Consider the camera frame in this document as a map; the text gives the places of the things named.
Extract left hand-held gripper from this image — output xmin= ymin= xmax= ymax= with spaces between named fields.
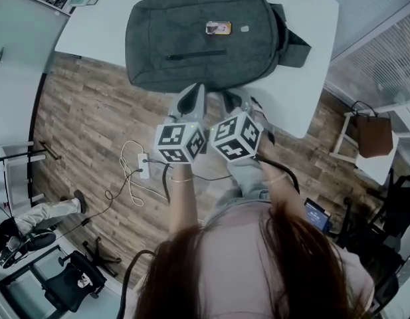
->
xmin=154 ymin=82 xmax=209 ymax=164

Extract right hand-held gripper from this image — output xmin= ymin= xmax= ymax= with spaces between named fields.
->
xmin=209 ymin=90 xmax=268 ymax=162

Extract dark grey backpack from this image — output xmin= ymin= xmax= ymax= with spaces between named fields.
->
xmin=124 ymin=0 xmax=312 ymax=94

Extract person's right forearm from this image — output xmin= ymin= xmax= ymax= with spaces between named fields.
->
xmin=257 ymin=153 xmax=308 ymax=219

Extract person's left forearm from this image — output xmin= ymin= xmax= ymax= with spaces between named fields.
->
xmin=167 ymin=163 xmax=201 ymax=235

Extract person's light jeans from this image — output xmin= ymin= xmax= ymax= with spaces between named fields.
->
xmin=204 ymin=159 xmax=272 ymax=225

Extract white power strip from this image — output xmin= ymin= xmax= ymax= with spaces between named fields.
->
xmin=137 ymin=153 xmax=151 ymax=180

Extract black device with blue screen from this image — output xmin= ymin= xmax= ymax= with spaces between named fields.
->
xmin=303 ymin=197 xmax=334 ymax=235

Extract brown paper bag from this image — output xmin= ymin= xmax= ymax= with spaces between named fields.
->
xmin=352 ymin=100 xmax=393 ymax=159

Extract black metal stand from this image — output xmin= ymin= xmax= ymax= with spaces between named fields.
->
xmin=0 ymin=140 xmax=62 ymax=165

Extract white chair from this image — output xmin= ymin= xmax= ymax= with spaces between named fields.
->
xmin=330 ymin=110 xmax=400 ymax=185

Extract person's pale pink shirt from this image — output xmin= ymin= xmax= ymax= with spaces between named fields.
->
xmin=124 ymin=201 xmax=375 ymax=319

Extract black office chair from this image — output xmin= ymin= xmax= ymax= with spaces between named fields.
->
xmin=337 ymin=174 xmax=410 ymax=308
xmin=41 ymin=236 xmax=122 ymax=314

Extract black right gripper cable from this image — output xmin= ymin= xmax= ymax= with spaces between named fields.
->
xmin=257 ymin=154 xmax=300 ymax=192

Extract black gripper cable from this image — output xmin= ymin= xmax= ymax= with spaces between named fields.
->
xmin=257 ymin=154 xmax=300 ymax=192
xmin=161 ymin=163 xmax=172 ymax=202

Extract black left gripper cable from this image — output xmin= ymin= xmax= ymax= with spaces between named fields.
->
xmin=161 ymin=163 xmax=172 ymax=202

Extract pale bangle bracelet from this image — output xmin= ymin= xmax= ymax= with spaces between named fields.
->
xmin=262 ymin=173 xmax=288 ymax=185

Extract coiled white cord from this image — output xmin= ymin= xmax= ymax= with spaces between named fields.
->
xmin=120 ymin=140 xmax=146 ymax=207

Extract thin black floor cable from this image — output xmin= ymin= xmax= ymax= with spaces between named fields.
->
xmin=81 ymin=169 xmax=142 ymax=227

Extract thick black cable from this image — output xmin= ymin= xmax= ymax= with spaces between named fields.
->
xmin=120 ymin=249 xmax=155 ymax=319

